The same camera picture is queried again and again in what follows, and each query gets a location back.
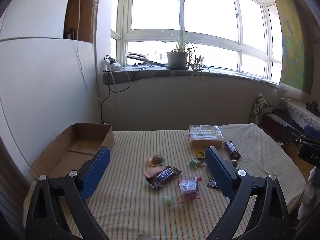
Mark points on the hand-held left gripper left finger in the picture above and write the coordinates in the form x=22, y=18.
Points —
x=96, y=172

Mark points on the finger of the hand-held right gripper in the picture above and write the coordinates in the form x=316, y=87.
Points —
x=312, y=131
x=292, y=137

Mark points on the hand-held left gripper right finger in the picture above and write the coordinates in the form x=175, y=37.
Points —
x=220, y=172

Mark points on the small black snack packet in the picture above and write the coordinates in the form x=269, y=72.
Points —
x=212, y=183

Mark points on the brown chocolate bar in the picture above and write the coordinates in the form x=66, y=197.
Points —
x=232, y=150
x=162, y=177

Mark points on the clear red-edged snack packet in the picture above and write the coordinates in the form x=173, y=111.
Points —
x=188, y=186

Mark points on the cardboard box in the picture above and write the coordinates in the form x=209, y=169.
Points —
x=82, y=140

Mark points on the pink snack packet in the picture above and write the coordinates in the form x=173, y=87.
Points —
x=151, y=173

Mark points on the person's right forearm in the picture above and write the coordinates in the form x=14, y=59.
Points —
x=310, y=192

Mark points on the round brown chocolate candy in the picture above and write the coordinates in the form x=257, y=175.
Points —
x=234, y=163
x=157, y=159

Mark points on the small red candy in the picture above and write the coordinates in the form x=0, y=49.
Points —
x=203, y=165

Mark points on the dark wooden cabinet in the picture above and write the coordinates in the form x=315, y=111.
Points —
x=275, y=123

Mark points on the white lace cloth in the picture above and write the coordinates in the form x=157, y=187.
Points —
x=297, y=112

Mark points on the dark ornament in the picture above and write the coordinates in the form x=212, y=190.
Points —
x=313, y=106

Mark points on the small yellow candy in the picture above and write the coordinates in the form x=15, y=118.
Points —
x=200, y=154

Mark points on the small green candy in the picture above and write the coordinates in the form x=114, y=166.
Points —
x=194, y=162

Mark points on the clear bag of bread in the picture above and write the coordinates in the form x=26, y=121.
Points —
x=205, y=136

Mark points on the striped bed sheet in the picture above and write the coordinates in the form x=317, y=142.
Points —
x=125, y=205

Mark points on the green and white snack bag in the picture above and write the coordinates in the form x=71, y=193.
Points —
x=258, y=107

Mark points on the grey windowsill cover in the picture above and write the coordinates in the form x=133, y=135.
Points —
x=225, y=73

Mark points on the white framed window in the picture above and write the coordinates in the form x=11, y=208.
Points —
x=240, y=47

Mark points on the small trailing plant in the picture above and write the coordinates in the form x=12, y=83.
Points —
x=197, y=67

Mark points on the white power strip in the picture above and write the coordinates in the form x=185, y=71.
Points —
x=112, y=65

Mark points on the potted plant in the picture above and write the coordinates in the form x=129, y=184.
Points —
x=177, y=60

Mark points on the wall map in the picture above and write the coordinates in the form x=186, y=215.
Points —
x=295, y=42

